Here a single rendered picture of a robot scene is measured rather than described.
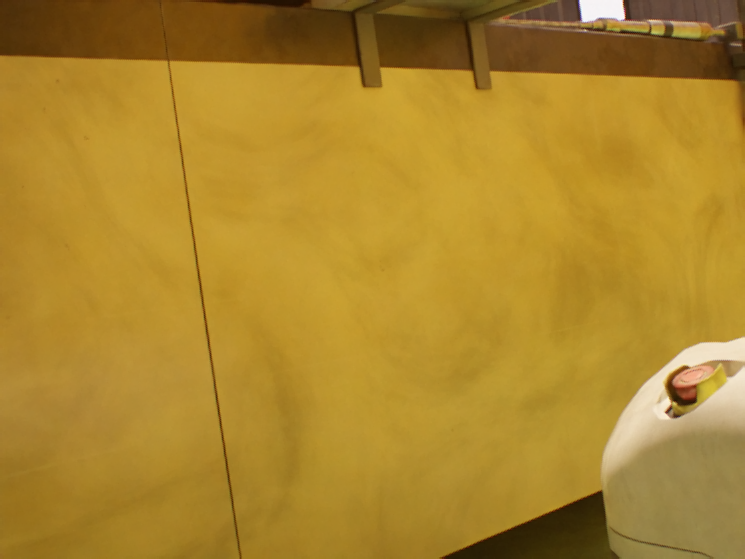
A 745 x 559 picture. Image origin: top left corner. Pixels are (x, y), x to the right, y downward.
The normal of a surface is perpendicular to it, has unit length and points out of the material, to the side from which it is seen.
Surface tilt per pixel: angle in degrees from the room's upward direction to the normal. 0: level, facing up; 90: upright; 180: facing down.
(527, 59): 90
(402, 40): 90
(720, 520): 90
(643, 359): 90
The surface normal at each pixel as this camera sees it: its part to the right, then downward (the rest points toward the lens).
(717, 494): -0.82, 0.14
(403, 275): 0.68, -0.08
